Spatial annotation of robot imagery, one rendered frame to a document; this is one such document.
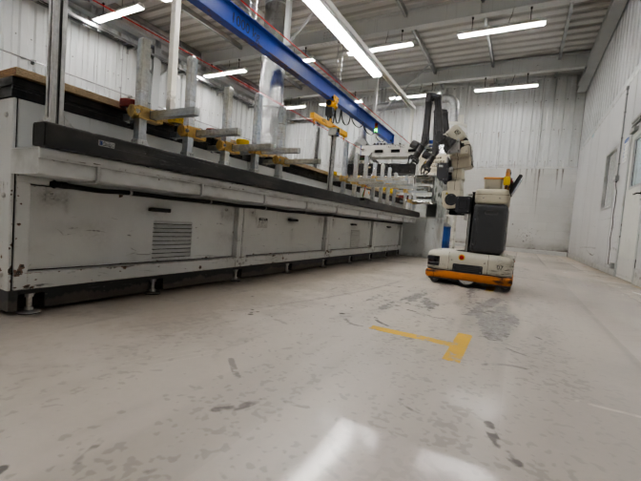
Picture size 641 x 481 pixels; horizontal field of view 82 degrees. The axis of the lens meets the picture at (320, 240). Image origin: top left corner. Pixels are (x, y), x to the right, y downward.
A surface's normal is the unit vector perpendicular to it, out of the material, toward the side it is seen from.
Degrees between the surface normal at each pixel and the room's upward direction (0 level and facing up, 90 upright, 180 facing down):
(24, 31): 90
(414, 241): 90
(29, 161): 90
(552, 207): 90
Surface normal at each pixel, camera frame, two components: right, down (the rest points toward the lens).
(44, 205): 0.87, 0.10
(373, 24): -0.47, 0.01
